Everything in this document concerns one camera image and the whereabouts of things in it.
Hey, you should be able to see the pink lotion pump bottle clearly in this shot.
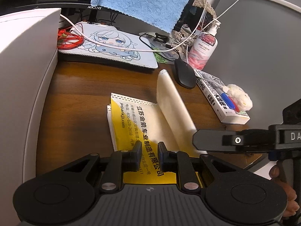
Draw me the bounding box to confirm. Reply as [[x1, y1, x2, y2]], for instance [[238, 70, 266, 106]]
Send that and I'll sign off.
[[188, 21, 221, 70]]

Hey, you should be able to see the white charging cable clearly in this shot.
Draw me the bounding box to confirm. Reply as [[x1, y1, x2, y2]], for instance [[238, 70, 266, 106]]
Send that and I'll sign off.
[[60, 0, 255, 54]]

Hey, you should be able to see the grey refrigerator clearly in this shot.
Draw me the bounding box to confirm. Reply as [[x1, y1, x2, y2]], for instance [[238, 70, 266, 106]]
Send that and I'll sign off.
[[204, 0, 300, 129]]

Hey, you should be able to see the red marker pen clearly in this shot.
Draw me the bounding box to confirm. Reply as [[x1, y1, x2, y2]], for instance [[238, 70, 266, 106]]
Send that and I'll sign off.
[[229, 97, 240, 113]]

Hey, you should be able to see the black computer mouse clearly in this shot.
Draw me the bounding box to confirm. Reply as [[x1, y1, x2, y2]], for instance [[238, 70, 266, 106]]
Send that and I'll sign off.
[[174, 59, 196, 89]]

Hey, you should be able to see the red coiled cable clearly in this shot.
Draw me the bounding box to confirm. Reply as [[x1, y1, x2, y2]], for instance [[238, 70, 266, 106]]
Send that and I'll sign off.
[[57, 27, 85, 51]]

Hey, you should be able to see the white cardboard box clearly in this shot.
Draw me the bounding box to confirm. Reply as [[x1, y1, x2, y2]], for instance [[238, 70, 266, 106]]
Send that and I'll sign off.
[[1, 8, 61, 225]]

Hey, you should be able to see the round rope framed mirror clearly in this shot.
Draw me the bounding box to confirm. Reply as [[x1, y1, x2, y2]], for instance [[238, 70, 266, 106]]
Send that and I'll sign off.
[[171, 0, 217, 46]]

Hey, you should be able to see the anime print mouse pad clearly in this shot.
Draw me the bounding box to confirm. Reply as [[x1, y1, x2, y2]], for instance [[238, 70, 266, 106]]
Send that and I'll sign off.
[[58, 22, 158, 69]]

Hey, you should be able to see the white yellow shopping bag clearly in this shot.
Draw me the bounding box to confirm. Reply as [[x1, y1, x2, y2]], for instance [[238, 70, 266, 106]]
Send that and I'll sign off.
[[107, 69, 203, 184]]

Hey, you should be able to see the blue marker pen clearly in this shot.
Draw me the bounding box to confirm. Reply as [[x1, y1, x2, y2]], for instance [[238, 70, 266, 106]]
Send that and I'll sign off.
[[220, 91, 235, 110]]

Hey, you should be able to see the person right hand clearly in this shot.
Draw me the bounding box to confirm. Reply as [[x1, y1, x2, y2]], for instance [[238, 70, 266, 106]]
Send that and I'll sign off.
[[269, 165, 300, 217]]

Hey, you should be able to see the black white book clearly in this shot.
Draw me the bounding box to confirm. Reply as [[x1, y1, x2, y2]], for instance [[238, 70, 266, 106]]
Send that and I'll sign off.
[[194, 69, 250, 124]]

